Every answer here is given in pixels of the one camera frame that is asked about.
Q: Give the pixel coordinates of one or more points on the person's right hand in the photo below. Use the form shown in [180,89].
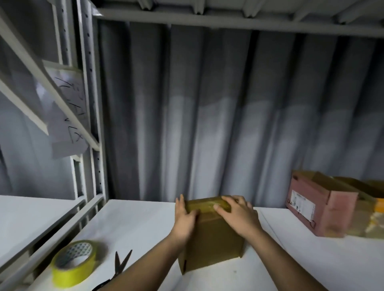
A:
[240,217]

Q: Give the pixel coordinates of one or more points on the person's left hand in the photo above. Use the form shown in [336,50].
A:
[183,223]

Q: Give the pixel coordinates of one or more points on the brown box with 7020 sticker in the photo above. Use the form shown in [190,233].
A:
[210,246]

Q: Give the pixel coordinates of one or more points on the black scissors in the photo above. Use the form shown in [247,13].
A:
[117,267]

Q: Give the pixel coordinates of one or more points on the pink lettered cardboard box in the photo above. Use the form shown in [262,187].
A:
[321,204]

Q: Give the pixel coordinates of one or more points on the yellow tape roll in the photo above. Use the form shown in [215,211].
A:
[72,267]

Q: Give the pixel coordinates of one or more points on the small brown labelled carton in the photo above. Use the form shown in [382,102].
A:
[367,207]

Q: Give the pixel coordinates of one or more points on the orange and white carton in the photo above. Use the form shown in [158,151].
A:
[379,219]

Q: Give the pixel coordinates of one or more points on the person's right forearm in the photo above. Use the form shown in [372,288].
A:
[282,267]

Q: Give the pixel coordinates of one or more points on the person's left forearm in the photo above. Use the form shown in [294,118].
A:
[141,270]

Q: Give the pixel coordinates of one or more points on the handwritten paper sheet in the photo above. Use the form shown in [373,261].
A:
[66,138]
[69,87]

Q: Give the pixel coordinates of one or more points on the white metal shelf rack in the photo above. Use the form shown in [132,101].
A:
[90,90]

